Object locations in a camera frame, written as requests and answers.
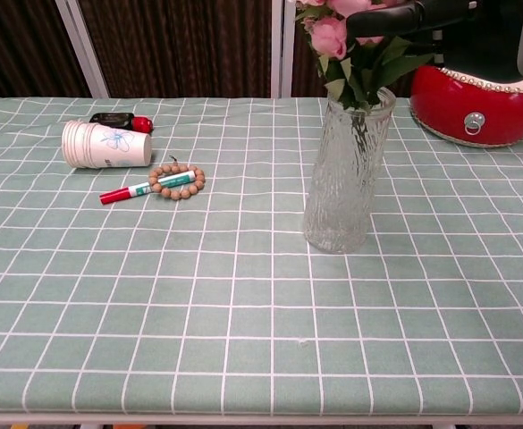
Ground red drum with white skin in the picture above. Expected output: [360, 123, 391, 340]
[409, 63, 523, 148]

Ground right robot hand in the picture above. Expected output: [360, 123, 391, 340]
[345, 0, 523, 85]

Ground stack of white paper cups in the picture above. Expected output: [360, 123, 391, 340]
[60, 119, 154, 170]

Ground pink artificial flower bouquet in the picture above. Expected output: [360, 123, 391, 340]
[293, 0, 437, 114]

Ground green checkered tablecloth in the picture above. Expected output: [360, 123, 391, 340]
[0, 97, 523, 417]

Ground wooden bead bracelet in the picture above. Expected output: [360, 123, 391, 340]
[148, 162, 207, 201]

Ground small black case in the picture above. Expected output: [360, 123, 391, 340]
[88, 111, 134, 131]

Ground red and green marker pen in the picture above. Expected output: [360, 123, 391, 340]
[98, 170, 198, 206]

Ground white partition frame bar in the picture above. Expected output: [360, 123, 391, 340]
[270, 0, 295, 99]
[54, 0, 111, 100]

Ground clear textured glass vase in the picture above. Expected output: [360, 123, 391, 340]
[301, 85, 398, 256]

